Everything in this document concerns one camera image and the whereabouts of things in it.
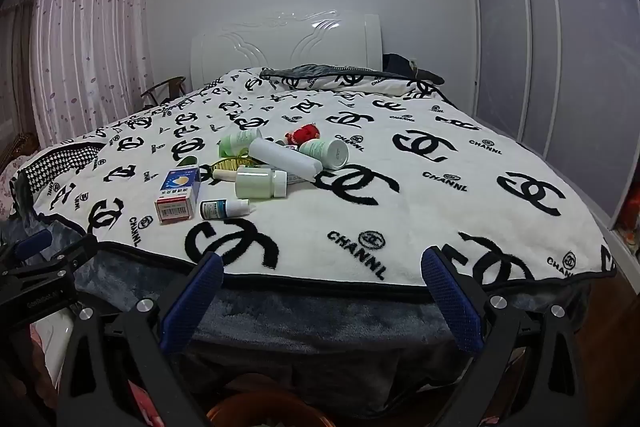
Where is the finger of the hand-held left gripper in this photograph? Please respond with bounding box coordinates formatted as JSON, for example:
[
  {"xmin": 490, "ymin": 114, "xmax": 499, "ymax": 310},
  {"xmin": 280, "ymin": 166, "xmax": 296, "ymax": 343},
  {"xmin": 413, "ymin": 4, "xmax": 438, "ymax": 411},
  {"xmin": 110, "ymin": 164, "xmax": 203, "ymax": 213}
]
[
  {"xmin": 0, "ymin": 228, "xmax": 54, "ymax": 265},
  {"xmin": 0, "ymin": 233, "xmax": 99, "ymax": 289}
]

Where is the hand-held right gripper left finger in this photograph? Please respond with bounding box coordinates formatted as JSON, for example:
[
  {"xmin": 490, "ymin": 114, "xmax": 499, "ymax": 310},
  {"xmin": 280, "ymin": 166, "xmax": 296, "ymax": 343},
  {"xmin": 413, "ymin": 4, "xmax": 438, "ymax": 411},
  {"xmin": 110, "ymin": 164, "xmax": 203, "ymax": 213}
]
[{"xmin": 56, "ymin": 251, "xmax": 224, "ymax": 427}]

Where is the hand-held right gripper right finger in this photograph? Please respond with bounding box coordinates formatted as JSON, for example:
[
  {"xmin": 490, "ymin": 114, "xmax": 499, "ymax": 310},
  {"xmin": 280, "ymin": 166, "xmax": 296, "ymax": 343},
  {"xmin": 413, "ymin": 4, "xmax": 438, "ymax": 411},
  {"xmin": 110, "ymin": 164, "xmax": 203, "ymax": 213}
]
[{"xmin": 420, "ymin": 247, "xmax": 588, "ymax": 427}]

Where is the green capped lotion bottle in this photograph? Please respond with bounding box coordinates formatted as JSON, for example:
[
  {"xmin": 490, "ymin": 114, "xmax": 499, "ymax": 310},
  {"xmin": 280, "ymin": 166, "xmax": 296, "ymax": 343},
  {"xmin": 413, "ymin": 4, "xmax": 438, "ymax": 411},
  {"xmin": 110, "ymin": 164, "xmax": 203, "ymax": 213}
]
[{"xmin": 218, "ymin": 129, "xmax": 264, "ymax": 158}]

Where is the pink floral sheet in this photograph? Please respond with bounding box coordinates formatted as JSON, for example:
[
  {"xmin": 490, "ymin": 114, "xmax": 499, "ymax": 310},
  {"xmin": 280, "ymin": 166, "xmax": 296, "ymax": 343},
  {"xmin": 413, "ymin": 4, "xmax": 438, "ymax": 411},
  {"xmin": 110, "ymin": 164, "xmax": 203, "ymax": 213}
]
[{"xmin": 0, "ymin": 167, "xmax": 31, "ymax": 220}]

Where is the houndstooth patterned cloth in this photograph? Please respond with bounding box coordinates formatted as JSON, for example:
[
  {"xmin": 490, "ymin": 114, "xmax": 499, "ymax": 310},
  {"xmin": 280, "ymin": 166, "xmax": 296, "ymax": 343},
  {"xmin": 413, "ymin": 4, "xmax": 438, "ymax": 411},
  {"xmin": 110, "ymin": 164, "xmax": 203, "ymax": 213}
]
[{"xmin": 20, "ymin": 142, "xmax": 103, "ymax": 195}]

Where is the small eye drop bottle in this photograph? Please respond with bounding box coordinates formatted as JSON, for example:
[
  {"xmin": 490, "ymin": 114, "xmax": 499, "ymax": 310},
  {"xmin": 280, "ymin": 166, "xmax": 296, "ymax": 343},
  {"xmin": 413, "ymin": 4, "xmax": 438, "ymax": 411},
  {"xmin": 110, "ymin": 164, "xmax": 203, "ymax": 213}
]
[{"xmin": 200, "ymin": 198, "xmax": 251, "ymax": 220}]

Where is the blue and red medicine box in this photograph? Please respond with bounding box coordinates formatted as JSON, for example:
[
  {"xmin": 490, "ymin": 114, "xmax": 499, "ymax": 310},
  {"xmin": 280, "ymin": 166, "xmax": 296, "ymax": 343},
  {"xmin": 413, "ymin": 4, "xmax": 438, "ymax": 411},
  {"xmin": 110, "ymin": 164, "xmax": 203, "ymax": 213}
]
[{"xmin": 154, "ymin": 167, "xmax": 202, "ymax": 225}]

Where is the pink printed bag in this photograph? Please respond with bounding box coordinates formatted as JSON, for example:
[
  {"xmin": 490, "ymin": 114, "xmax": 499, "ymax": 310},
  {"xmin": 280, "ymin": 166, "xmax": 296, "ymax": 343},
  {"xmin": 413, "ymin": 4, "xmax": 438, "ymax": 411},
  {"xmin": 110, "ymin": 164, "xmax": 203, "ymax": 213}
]
[{"xmin": 127, "ymin": 377, "xmax": 166, "ymax": 427}]

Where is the white black printed blanket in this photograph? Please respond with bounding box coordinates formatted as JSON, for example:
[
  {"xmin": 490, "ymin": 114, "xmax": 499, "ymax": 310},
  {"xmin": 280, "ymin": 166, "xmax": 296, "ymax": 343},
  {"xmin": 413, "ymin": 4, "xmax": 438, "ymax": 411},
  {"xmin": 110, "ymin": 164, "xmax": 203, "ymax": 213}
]
[{"xmin": 20, "ymin": 66, "xmax": 618, "ymax": 293}]

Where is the grey fleece bed cover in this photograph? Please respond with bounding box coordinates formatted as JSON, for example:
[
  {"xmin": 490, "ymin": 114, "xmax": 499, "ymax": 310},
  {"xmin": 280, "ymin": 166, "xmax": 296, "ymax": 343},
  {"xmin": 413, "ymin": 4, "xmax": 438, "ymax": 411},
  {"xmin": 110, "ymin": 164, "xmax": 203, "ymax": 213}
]
[{"xmin": 0, "ymin": 207, "xmax": 596, "ymax": 418}]

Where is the orange round bin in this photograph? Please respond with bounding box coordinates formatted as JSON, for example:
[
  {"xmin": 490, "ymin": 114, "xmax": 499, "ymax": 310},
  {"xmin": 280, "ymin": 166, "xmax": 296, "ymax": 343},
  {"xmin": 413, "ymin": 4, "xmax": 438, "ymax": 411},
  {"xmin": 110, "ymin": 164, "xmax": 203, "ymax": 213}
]
[{"xmin": 205, "ymin": 399, "xmax": 331, "ymax": 427}]

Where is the pale green jar white cap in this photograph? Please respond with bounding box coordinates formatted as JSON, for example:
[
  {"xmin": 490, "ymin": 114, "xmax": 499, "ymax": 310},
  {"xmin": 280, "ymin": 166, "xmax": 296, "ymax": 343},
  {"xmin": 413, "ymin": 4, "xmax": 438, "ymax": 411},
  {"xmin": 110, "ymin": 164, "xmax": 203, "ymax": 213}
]
[{"xmin": 235, "ymin": 167, "xmax": 289, "ymax": 200}]

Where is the yellow hair claw clip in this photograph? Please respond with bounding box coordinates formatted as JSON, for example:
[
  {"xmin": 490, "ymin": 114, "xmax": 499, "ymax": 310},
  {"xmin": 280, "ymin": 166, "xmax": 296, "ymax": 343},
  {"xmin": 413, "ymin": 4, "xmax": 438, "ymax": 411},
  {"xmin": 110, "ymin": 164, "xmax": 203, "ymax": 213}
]
[{"xmin": 209, "ymin": 155, "xmax": 257, "ymax": 175}]

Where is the tall white plastic bottle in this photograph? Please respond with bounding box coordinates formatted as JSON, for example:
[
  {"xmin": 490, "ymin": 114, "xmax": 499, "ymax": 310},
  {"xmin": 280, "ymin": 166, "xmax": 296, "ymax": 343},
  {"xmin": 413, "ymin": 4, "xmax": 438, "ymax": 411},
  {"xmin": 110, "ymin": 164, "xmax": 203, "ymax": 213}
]
[{"xmin": 248, "ymin": 137, "xmax": 323, "ymax": 182}]

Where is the dark wooden chair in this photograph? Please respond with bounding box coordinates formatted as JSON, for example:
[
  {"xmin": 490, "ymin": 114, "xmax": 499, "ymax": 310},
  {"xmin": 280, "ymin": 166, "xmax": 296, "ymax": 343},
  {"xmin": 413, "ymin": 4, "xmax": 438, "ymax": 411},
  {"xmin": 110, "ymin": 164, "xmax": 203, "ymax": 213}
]
[{"xmin": 140, "ymin": 76, "xmax": 187, "ymax": 108}]

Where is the red packaging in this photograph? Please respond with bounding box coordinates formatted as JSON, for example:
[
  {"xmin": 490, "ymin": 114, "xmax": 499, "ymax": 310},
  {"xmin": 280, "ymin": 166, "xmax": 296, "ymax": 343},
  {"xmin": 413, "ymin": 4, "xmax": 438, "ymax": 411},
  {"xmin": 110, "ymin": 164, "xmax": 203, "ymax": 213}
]
[{"xmin": 617, "ymin": 187, "xmax": 640, "ymax": 253}]

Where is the green label jar white lid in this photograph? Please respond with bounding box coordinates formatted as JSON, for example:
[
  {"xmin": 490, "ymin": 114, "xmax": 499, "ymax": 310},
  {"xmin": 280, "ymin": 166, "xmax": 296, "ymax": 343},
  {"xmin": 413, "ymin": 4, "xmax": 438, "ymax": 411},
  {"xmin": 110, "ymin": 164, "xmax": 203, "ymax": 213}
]
[{"xmin": 298, "ymin": 138, "xmax": 349, "ymax": 171}]

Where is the red plush toy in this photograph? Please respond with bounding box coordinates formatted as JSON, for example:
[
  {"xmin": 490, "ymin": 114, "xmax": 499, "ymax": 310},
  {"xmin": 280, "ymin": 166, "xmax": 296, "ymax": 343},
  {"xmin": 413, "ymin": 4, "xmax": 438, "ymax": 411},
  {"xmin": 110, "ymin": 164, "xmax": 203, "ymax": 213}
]
[{"xmin": 284, "ymin": 124, "xmax": 321, "ymax": 145}]

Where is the pink sheer curtain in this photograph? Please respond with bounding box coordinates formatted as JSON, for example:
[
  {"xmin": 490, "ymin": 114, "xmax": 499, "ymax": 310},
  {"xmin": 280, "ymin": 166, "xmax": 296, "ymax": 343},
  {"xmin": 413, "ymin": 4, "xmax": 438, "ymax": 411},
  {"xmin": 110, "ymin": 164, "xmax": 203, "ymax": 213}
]
[{"xmin": 30, "ymin": 0, "xmax": 151, "ymax": 148}]

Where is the dark navy cloth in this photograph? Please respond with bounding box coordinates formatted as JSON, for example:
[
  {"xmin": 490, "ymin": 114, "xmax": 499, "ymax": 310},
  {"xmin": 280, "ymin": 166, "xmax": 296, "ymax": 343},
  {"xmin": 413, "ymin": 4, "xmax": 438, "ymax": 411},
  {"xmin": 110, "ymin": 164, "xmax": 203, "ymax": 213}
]
[{"xmin": 382, "ymin": 53, "xmax": 446, "ymax": 85}]

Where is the grey sliding door wardrobe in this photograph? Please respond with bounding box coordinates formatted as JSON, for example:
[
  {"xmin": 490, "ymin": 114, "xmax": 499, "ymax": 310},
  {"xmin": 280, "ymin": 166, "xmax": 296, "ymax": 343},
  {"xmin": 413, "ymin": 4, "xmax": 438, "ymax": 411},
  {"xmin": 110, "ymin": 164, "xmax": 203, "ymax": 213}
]
[{"xmin": 465, "ymin": 0, "xmax": 640, "ymax": 228}]

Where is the white glossy headboard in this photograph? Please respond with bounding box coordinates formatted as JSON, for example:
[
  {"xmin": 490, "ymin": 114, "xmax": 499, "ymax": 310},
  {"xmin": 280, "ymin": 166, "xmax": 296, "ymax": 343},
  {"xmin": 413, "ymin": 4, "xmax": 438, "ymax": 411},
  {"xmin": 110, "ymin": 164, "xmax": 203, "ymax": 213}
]
[{"xmin": 190, "ymin": 11, "xmax": 383, "ymax": 90}]

